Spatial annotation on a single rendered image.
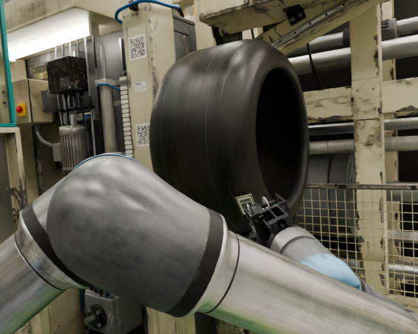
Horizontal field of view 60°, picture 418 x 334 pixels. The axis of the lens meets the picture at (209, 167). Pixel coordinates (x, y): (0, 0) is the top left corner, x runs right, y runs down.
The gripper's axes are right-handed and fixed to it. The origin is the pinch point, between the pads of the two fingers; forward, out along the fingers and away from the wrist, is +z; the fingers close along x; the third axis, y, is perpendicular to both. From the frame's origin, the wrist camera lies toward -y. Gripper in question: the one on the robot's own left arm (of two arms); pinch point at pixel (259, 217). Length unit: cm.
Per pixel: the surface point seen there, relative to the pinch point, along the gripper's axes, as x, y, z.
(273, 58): -23.5, 29.1, 25.7
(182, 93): 3.4, 30.3, 19.8
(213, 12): -22, 51, 67
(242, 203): 1.3, 1.2, 8.9
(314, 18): -52, 35, 54
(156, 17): -1, 55, 55
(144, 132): 18, 22, 51
